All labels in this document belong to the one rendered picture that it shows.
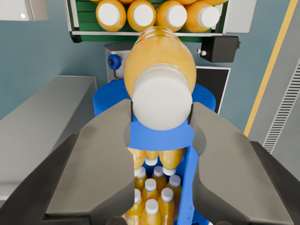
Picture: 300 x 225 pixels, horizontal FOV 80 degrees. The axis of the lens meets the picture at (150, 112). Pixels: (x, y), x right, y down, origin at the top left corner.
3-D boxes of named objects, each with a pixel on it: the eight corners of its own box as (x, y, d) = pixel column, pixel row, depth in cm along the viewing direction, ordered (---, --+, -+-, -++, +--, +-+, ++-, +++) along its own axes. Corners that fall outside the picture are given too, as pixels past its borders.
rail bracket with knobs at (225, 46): (192, 56, 60) (203, 62, 51) (195, 32, 56) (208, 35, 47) (221, 56, 61) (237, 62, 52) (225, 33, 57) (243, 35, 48)
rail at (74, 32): (75, 33, 49) (72, 34, 46) (74, 30, 48) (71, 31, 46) (217, 35, 53) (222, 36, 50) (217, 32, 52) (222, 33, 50)
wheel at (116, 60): (115, 72, 51) (121, 70, 52) (114, 55, 49) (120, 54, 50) (106, 68, 54) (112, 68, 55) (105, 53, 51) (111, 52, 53)
